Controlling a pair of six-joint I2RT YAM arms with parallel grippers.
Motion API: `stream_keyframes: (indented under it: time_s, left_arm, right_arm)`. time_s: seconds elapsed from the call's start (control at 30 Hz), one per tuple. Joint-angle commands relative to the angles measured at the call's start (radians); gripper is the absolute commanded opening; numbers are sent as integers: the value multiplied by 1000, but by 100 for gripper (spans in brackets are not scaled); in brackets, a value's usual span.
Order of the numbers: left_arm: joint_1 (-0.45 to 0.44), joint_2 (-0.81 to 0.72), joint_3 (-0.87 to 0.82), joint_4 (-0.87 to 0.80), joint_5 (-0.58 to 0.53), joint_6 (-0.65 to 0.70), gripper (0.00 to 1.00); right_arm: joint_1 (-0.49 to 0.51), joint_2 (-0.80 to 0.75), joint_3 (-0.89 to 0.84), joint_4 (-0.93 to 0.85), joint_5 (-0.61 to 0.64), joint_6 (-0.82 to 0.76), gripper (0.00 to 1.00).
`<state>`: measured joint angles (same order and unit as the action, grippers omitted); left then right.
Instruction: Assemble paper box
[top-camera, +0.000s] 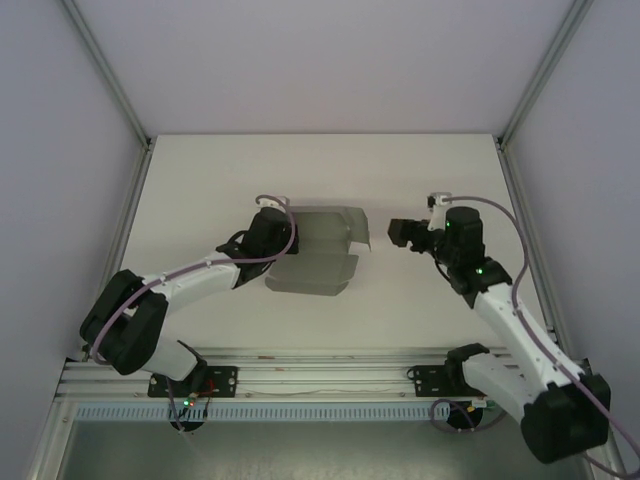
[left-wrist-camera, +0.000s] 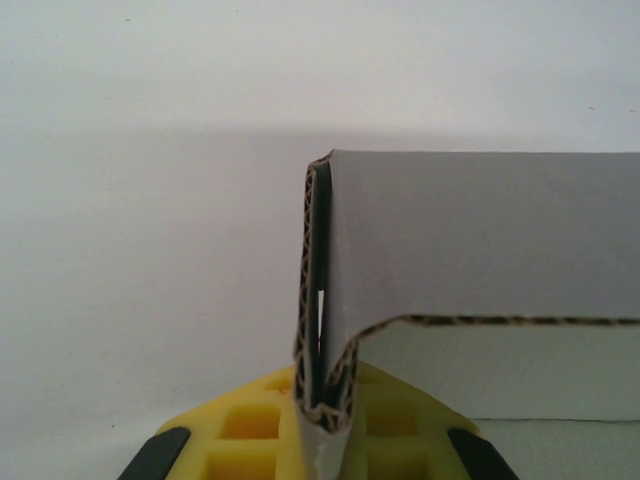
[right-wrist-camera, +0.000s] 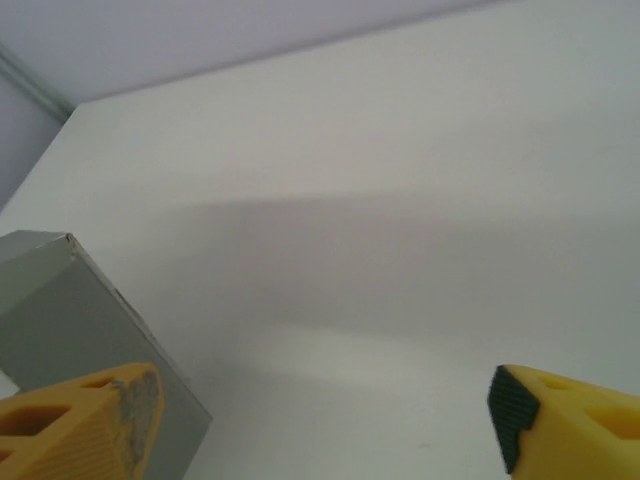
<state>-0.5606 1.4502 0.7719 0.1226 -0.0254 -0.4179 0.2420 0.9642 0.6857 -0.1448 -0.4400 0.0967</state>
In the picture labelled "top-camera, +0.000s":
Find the right aluminium frame post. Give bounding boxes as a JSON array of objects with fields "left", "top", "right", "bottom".
[{"left": 496, "top": 0, "right": 597, "bottom": 142}]

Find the table side rail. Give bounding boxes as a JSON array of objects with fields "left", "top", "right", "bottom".
[
  {"left": 78, "top": 139, "right": 154, "bottom": 362},
  {"left": 496, "top": 139, "right": 577, "bottom": 362}
]

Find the right table side rail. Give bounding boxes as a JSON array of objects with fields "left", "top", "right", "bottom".
[{"left": 496, "top": 139, "right": 577, "bottom": 362}]

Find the left base thin cable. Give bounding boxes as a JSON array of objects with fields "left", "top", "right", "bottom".
[{"left": 166, "top": 380, "right": 185, "bottom": 432}]

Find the slotted cable duct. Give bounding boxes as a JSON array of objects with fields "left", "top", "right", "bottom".
[{"left": 73, "top": 403, "right": 502, "bottom": 423}]

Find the aluminium frame post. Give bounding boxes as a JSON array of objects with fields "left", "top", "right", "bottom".
[
  {"left": 61, "top": 0, "right": 152, "bottom": 147},
  {"left": 496, "top": 0, "right": 597, "bottom": 142}
]

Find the grey metal sheet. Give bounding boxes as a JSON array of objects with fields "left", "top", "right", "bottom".
[{"left": 53, "top": 419, "right": 592, "bottom": 480}]

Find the right black round grommet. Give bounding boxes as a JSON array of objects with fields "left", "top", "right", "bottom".
[{"left": 446, "top": 399, "right": 485, "bottom": 432}]

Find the grey paper box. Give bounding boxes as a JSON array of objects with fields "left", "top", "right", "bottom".
[{"left": 263, "top": 205, "right": 373, "bottom": 297}]

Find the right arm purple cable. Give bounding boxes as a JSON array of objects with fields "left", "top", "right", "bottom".
[{"left": 444, "top": 195, "right": 629, "bottom": 477}]

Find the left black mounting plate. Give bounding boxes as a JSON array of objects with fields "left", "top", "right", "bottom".
[{"left": 147, "top": 365, "right": 239, "bottom": 399}]

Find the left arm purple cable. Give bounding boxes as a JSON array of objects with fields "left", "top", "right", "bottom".
[{"left": 88, "top": 194, "right": 297, "bottom": 365}]

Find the left aluminium frame post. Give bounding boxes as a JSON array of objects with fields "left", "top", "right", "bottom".
[{"left": 61, "top": 0, "right": 152, "bottom": 147}]

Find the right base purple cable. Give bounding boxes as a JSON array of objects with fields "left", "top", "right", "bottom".
[{"left": 430, "top": 397, "right": 506, "bottom": 435}]

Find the left table side rail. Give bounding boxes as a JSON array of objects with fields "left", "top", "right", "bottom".
[{"left": 78, "top": 139, "right": 154, "bottom": 362}]

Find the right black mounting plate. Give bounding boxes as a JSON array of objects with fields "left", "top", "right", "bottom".
[{"left": 406, "top": 364, "right": 482, "bottom": 399}]

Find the black mounting plate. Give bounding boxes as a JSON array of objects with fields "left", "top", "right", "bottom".
[
  {"left": 147, "top": 365, "right": 239, "bottom": 399},
  {"left": 406, "top": 364, "right": 482, "bottom": 399}
]

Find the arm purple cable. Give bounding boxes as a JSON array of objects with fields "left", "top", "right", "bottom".
[
  {"left": 444, "top": 195, "right": 629, "bottom": 477},
  {"left": 88, "top": 194, "right": 297, "bottom": 365}
]

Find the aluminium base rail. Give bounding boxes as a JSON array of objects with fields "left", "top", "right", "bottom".
[{"left": 58, "top": 351, "right": 592, "bottom": 402}]

